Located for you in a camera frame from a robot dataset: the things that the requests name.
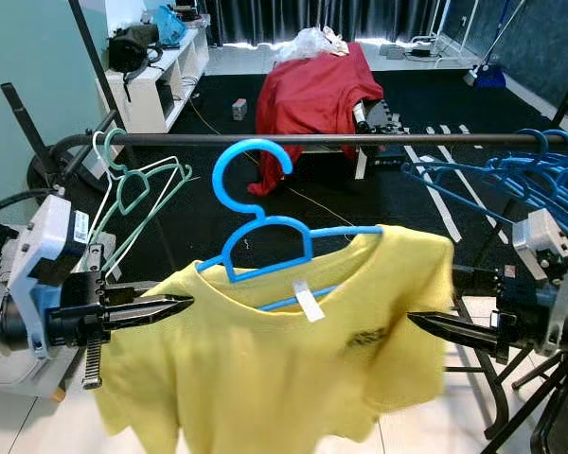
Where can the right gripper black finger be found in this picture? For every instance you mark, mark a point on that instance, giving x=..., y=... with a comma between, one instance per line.
x=469, y=342
x=464, y=325

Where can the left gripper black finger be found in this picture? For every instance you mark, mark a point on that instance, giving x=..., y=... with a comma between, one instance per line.
x=137, y=320
x=142, y=305

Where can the yellow t-shirt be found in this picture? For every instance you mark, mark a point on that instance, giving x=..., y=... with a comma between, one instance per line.
x=265, y=378

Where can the black backpack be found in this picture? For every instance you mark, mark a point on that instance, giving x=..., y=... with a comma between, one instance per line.
x=47, y=175

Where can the black floor mat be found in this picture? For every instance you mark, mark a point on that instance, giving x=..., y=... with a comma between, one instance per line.
x=360, y=199

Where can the black metal clothes rack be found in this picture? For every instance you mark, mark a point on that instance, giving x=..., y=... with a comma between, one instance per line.
x=360, y=139

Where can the white shelf unit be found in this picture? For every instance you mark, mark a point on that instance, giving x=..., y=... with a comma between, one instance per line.
x=156, y=90

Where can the small grey box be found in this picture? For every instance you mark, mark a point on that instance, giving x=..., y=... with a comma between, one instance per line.
x=239, y=110

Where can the blue mop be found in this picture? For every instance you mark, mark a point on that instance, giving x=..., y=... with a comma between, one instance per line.
x=489, y=76

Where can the black bag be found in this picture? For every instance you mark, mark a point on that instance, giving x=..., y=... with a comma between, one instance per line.
x=133, y=49

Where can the red cloth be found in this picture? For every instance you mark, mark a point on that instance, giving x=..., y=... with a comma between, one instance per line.
x=312, y=95

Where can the blue bag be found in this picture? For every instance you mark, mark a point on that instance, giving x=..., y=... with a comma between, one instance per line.
x=168, y=26

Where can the white plastic bag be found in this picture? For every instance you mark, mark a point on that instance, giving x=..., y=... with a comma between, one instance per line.
x=308, y=44

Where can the black curtain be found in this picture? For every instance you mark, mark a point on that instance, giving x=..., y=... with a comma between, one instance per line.
x=360, y=19

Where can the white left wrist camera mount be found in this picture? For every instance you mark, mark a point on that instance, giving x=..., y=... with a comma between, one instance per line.
x=47, y=246

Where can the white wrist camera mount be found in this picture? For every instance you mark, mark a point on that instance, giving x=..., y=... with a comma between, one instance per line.
x=544, y=241
x=47, y=246

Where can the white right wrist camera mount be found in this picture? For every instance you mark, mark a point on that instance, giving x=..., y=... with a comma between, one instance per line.
x=544, y=241

